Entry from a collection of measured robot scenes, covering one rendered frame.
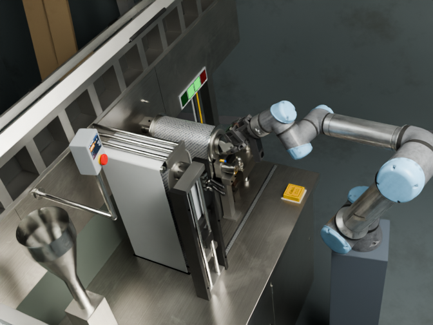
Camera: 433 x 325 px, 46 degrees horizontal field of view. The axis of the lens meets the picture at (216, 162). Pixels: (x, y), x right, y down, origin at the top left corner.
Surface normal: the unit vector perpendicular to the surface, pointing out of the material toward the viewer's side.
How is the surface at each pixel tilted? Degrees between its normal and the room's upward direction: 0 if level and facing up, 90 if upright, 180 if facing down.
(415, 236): 0
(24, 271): 90
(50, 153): 0
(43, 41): 77
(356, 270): 90
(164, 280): 0
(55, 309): 90
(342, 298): 90
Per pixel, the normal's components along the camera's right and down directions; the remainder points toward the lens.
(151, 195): -0.44, 0.64
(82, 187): 0.89, 0.21
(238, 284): -0.13, -0.74
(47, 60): -0.30, 0.49
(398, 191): -0.63, 0.49
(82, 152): -0.20, 0.67
